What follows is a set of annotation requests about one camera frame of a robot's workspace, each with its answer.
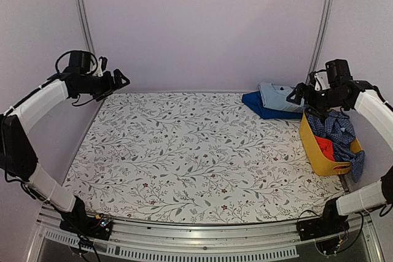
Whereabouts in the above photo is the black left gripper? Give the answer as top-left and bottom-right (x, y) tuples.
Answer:
(78, 68), (131, 101)

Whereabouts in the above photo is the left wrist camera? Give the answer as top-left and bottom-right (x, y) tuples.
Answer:
(90, 56), (107, 77)

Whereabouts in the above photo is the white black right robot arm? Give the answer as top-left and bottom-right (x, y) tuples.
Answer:
(286, 59), (392, 235)

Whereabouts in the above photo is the aluminium front rail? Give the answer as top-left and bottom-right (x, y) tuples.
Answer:
(27, 205), (384, 262)

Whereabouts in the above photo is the right aluminium frame post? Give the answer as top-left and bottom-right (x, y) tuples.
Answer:
(308, 0), (333, 75)

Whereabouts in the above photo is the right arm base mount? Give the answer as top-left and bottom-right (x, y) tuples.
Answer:
(296, 214), (349, 256)

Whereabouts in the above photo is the orange garment in basket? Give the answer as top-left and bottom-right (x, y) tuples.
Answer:
(314, 136), (335, 162)

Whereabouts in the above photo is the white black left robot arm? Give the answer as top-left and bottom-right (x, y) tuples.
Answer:
(1, 50), (130, 234)

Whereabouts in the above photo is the folded royal blue garment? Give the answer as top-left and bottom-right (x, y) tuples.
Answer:
(241, 91), (303, 120)

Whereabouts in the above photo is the aluminium frame post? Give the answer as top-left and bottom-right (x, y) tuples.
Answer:
(308, 0), (333, 75)
(75, 0), (95, 53)

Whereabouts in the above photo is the left aluminium frame post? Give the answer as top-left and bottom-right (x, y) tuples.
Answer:
(75, 0), (95, 53)

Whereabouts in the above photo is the folded light blue t-shirt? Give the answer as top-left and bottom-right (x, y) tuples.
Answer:
(259, 82), (305, 113)

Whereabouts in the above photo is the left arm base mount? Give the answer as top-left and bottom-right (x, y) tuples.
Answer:
(60, 212), (113, 241)

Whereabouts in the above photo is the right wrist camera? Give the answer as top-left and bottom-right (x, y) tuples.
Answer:
(309, 69), (327, 91)

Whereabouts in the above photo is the blue checkered button shirt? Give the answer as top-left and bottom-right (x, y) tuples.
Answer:
(306, 109), (366, 183)

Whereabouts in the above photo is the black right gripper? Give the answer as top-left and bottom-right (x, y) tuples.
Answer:
(287, 83), (347, 119)

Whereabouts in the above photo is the yellow plastic laundry basket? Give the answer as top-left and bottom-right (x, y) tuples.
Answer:
(299, 110), (364, 177)

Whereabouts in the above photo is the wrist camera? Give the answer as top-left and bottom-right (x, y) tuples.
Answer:
(90, 56), (107, 77)
(309, 69), (327, 91)

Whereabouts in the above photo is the floral patterned table cloth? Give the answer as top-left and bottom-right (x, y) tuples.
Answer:
(63, 93), (344, 224)

